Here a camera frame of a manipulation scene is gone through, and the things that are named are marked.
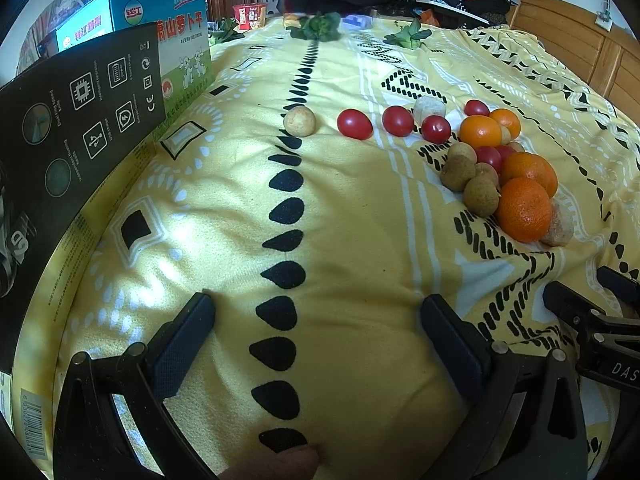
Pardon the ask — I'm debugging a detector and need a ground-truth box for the yellow printed blanket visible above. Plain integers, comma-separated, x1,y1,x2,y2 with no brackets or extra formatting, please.
15,10,640,480

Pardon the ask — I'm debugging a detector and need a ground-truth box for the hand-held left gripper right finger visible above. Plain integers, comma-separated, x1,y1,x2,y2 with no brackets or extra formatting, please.
420,294,588,480

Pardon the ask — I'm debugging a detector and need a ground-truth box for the black product box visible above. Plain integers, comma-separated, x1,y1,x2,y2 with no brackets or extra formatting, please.
0,22,168,466

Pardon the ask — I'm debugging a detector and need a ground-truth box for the wooden headboard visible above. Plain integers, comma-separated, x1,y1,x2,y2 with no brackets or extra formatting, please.
509,0,640,111

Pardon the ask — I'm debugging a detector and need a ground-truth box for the blue and green carton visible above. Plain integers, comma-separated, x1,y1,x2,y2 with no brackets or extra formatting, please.
55,0,217,143

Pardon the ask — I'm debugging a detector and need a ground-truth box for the green leafy vegetable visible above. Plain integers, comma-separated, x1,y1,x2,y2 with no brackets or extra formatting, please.
290,11,343,43
384,19,433,51
209,17,246,46

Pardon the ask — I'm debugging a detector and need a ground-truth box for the person's left hand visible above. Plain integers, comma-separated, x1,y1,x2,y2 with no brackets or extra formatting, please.
217,446,321,480

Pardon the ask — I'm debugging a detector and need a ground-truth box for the orange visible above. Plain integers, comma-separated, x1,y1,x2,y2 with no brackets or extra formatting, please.
459,115,503,149
501,152,559,198
496,177,553,243
489,108,522,141

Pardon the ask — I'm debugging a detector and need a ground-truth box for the red snack box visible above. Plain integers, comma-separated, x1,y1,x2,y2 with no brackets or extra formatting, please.
233,3,268,31

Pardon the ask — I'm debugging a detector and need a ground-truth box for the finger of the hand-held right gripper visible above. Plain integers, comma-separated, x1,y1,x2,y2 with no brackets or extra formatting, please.
596,265,640,307
542,281,626,333

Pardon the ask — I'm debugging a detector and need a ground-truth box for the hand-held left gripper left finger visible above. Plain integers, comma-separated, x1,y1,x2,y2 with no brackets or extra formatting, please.
52,291,218,480

